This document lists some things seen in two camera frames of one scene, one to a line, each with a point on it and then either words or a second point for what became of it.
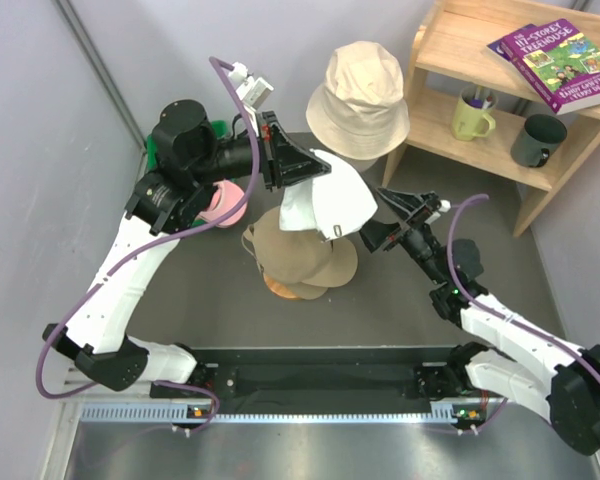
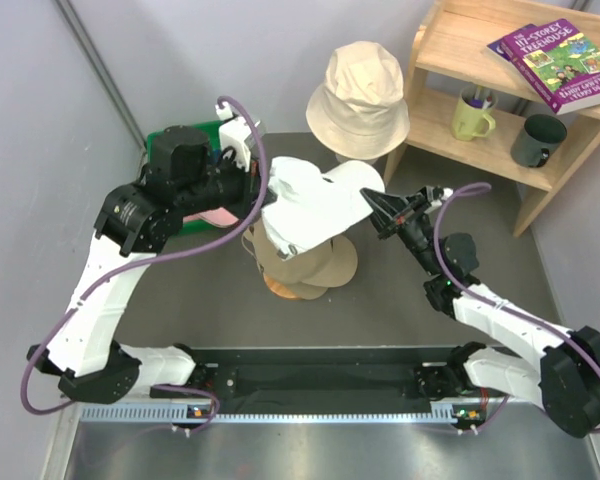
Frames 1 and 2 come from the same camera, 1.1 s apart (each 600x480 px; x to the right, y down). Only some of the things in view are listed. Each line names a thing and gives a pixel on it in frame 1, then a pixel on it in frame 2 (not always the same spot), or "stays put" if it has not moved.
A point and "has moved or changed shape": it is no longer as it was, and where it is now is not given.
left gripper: (294, 163) -> (250, 182)
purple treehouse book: (569, 70) stays put
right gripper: (375, 232) -> (384, 208)
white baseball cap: (333, 203) has moved or changed shape
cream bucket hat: (359, 113) stays put
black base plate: (318, 373) stays put
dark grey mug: (540, 133) stays put
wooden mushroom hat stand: (281, 290) stays put
